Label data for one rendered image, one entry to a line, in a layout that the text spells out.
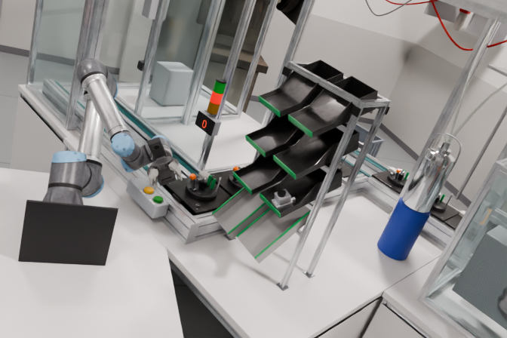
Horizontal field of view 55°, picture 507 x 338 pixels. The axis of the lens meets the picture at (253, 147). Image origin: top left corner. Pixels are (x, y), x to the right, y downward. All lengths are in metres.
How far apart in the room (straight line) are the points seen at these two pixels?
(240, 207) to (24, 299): 0.82
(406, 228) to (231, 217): 0.88
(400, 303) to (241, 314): 0.75
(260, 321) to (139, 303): 0.42
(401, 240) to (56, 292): 1.52
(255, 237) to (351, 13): 5.13
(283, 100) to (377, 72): 5.48
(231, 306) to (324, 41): 5.20
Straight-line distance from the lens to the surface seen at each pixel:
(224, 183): 2.27
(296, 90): 1.81
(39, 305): 1.68
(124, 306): 1.70
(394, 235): 2.44
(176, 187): 2.13
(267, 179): 1.85
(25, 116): 3.06
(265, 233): 1.87
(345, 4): 6.64
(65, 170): 1.83
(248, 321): 1.79
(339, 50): 6.78
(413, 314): 2.22
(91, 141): 2.01
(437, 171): 2.31
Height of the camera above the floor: 2.05
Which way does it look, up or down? 23 degrees down
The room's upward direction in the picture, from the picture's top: 19 degrees clockwise
